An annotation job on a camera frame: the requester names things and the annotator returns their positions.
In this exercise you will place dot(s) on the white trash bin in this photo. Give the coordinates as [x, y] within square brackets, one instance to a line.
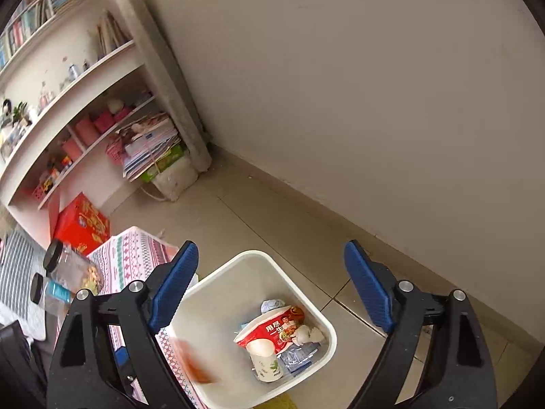
[213, 311]

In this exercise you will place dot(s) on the yellow snack wrapper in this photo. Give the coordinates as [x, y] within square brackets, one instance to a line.
[282, 401]

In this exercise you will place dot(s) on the snack jar with green packet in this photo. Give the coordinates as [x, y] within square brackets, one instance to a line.
[71, 269]

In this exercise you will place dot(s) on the pink cup holder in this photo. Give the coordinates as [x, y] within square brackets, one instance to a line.
[71, 149]
[87, 131]

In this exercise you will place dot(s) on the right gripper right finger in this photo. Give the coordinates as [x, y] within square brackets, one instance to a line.
[458, 371]

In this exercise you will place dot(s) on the pink basket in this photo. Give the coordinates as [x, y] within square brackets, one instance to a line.
[115, 151]

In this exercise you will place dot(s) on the white bookshelf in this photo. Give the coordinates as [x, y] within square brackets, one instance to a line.
[61, 60]

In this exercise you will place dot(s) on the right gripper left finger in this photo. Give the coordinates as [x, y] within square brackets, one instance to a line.
[166, 289]

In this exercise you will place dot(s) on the white paper cup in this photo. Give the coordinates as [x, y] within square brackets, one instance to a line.
[265, 362]

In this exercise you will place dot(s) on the red gift box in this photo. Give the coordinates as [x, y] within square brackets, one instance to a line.
[82, 226]

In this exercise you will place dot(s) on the crushed clear plastic bottle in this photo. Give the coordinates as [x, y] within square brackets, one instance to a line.
[297, 358]

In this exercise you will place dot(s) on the nut jar with blue label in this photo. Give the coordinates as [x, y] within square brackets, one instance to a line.
[51, 296]

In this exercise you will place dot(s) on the light blue paper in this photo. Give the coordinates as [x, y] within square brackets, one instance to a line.
[271, 304]

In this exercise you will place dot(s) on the red instant noodle bowl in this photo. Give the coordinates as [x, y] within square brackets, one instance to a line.
[277, 326]

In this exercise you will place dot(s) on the grey white quilted cover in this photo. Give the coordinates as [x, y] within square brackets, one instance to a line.
[21, 258]

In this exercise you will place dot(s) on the stack of books and papers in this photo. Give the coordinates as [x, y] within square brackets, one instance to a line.
[149, 146]

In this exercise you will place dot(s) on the patterned pink tablecloth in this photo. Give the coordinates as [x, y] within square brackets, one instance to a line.
[136, 289]

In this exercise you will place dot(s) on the small white packet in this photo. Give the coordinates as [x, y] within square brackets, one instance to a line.
[306, 335]

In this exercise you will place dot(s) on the white sack bag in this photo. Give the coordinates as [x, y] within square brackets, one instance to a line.
[176, 178]

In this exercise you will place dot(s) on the beige curtain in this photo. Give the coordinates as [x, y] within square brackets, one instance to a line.
[166, 77]

